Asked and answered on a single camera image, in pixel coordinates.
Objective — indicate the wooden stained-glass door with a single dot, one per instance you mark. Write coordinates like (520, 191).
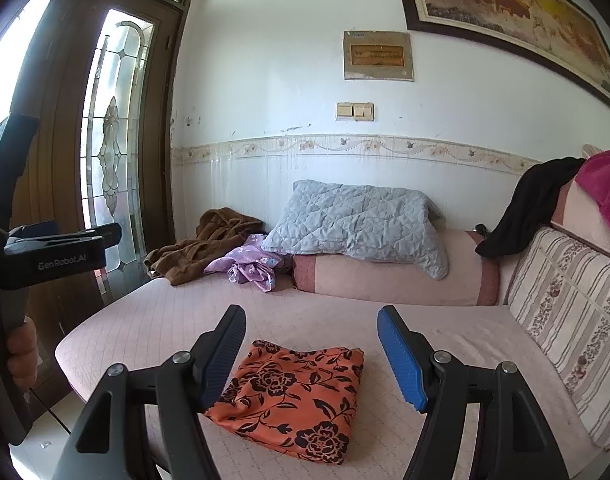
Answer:
(60, 85)

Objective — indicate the small black object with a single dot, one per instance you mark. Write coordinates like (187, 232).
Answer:
(480, 228)

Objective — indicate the brown fleece blanket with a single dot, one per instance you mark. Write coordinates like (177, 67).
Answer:
(200, 255)

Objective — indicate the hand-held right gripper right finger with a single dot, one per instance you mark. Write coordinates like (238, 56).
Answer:
(402, 360)

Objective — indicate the beige wall switch plate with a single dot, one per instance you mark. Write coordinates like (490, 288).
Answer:
(355, 111)

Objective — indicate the purple floral cloth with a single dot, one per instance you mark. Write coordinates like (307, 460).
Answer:
(250, 267)

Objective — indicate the black garment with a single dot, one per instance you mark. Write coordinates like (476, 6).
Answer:
(525, 210)

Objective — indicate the small framed wall picture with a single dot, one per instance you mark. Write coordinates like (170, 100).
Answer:
(377, 55)

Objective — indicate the magenta towel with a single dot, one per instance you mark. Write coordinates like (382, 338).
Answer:
(607, 185)

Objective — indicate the orange floral shirt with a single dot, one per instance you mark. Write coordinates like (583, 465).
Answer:
(295, 400)

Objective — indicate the striped floral cushion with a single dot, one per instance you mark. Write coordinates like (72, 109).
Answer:
(570, 320)

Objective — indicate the pink bolster cushion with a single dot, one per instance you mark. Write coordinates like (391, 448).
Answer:
(385, 280)

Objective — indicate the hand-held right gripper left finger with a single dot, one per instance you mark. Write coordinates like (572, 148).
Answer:
(225, 355)

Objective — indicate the large dark-framed painting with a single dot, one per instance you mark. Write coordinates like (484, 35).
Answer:
(510, 0)

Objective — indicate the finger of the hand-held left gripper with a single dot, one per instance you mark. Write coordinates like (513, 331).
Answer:
(85, 235)

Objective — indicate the grey quilted pillow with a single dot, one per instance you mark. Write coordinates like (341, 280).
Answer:
(355, 225)

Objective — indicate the person's left hand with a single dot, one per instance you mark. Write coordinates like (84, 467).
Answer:
(25, 355)

